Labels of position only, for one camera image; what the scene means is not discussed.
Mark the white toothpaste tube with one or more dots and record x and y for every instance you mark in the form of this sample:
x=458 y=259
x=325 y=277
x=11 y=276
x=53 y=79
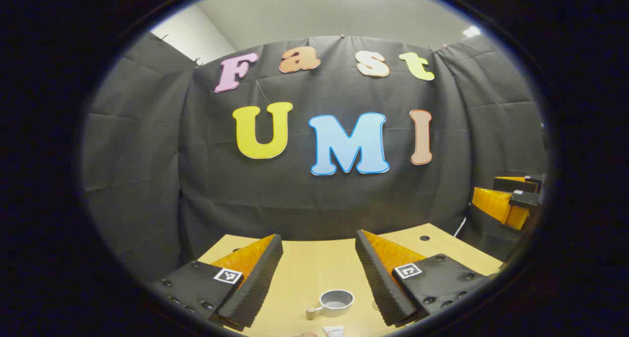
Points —
x=334 y=331

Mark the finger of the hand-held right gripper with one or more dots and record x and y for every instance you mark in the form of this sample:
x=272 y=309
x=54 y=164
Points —
x=496 y=204
x=516 y=183

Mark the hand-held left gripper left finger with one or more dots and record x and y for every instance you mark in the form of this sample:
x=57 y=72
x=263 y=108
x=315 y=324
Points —
x=260 y=283

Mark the light wooden desktop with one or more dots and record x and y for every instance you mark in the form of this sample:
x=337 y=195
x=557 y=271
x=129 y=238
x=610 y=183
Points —
x=314 y=263

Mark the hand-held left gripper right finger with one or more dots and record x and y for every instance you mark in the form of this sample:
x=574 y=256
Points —
x=376 y=278

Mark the ceiling light panel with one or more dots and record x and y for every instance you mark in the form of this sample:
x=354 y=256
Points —
x=471 y=31

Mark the black backdrop cloth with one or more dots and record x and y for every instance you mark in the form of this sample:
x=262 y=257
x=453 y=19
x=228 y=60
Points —
x=295 y=194

